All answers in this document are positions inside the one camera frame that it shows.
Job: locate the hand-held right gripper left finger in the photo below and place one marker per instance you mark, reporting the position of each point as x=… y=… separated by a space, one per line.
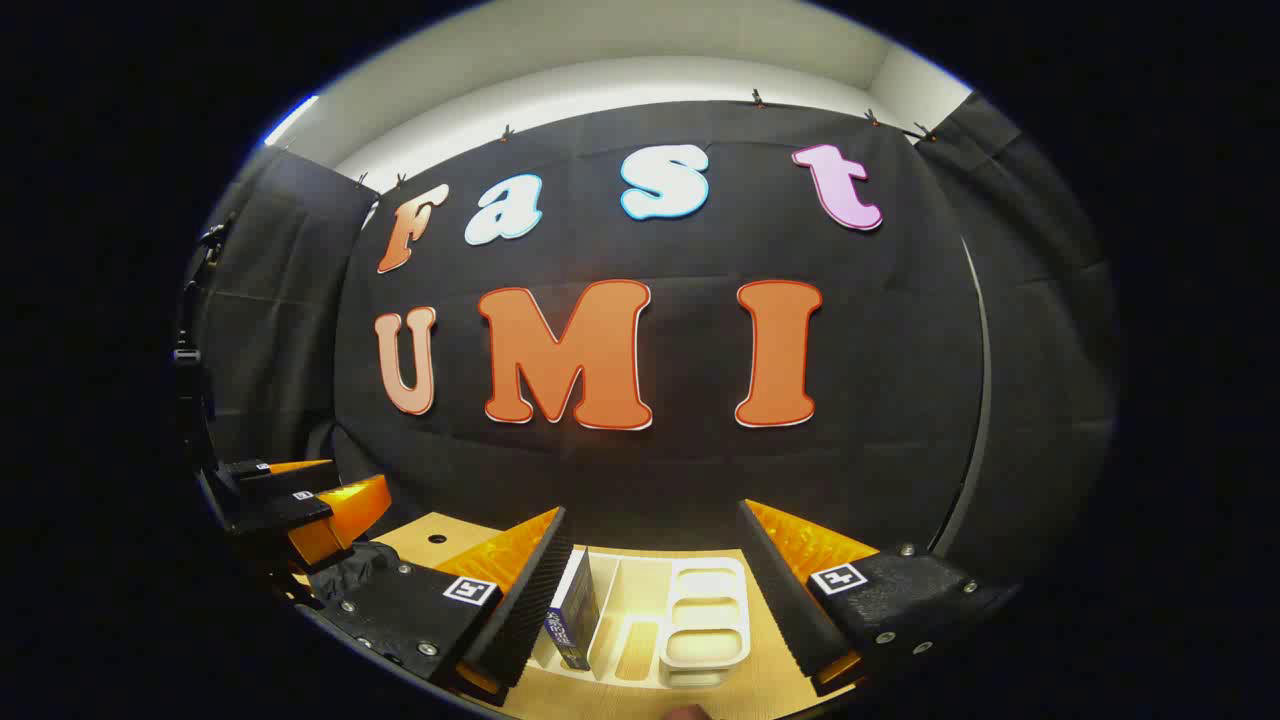
x=520 y=610

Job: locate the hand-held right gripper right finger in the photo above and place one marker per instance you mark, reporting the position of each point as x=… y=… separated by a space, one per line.
x=790 y=600

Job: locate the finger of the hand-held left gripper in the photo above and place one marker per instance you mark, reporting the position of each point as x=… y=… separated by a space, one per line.
x=290 y=512
x=260 y=478

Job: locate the blue cover book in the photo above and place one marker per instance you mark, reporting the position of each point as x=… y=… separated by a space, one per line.
x=578 y=610

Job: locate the black schoolbag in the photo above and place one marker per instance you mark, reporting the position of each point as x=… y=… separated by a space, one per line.
x=355 y=570

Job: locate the white bookshelf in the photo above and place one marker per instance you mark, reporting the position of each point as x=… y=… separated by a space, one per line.
x=705 y=620

